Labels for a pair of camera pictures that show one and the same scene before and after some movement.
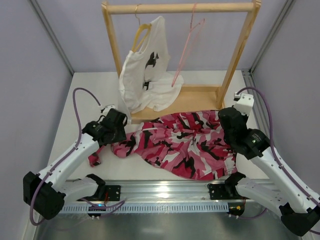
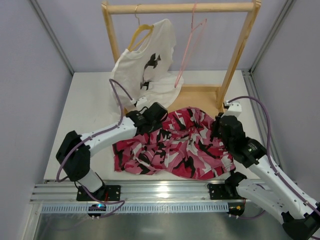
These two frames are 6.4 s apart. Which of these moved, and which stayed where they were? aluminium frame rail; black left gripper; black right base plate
Moved: black left gripper
Stayed: aluminium frame rail; black right base plate
